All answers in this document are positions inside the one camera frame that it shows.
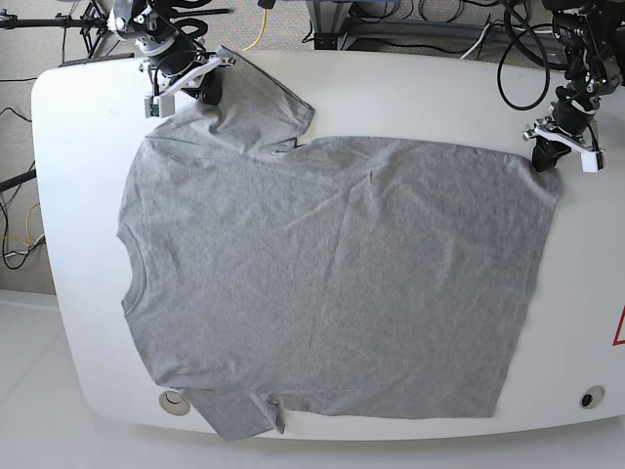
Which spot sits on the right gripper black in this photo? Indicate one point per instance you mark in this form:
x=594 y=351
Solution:
x=173 y=58

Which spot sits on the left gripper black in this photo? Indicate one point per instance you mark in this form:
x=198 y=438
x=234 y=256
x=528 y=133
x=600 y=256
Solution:
x=573 y=117

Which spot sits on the grey T-shirt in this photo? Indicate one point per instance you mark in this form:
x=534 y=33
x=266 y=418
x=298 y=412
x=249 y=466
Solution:
x=346 y=276

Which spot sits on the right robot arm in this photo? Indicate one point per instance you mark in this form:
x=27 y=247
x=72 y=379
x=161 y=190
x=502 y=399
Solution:
x=167 y=32

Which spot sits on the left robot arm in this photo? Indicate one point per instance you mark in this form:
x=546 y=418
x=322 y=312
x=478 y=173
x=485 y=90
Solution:
x=592 y=35

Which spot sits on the black tripod stand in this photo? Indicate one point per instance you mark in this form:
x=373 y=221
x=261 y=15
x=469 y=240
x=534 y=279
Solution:
x=92 y=24

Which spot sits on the red triangle warning sticker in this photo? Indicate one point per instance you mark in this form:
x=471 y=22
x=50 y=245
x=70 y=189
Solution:
x=619 y=333

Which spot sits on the right table grommet hole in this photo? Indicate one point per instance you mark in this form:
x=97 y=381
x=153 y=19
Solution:
x=592 y=397

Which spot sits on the table grommet hole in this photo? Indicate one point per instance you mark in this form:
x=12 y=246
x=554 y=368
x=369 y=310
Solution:
x=592 y=397
x=174 y=403

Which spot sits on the left table grommet hole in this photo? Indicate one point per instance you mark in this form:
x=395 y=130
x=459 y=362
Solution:
x=174 y=403

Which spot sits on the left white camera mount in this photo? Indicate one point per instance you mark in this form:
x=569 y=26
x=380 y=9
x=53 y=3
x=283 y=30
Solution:
x=592 y=157

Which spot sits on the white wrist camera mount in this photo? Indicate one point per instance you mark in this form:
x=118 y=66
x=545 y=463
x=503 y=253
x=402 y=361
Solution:
x=161 y=100

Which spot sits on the aluminium frame stand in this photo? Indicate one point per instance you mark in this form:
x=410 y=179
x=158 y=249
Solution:
x=469 y=30

